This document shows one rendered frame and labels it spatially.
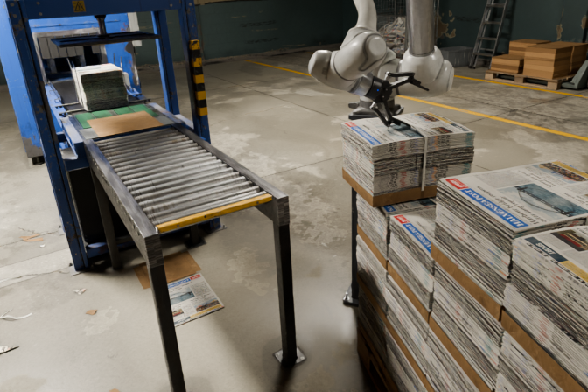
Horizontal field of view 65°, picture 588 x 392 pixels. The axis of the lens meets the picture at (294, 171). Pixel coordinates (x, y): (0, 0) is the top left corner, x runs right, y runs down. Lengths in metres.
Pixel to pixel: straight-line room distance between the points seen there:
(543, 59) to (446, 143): 6.13
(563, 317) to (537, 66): 6.90
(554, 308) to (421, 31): 1.22
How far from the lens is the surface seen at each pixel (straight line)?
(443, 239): 1.27
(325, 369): 2.19
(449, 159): 1.67
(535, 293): 1.03
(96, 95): 3.59
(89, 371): 2.42
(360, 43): 1.36
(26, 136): 5.23
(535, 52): 7.79
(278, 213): 1.79
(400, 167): 1.58
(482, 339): 1.24
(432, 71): 1.98
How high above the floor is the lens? 1.54
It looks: 22 degrees down
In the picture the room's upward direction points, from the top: 3 degrees counter-clockwise
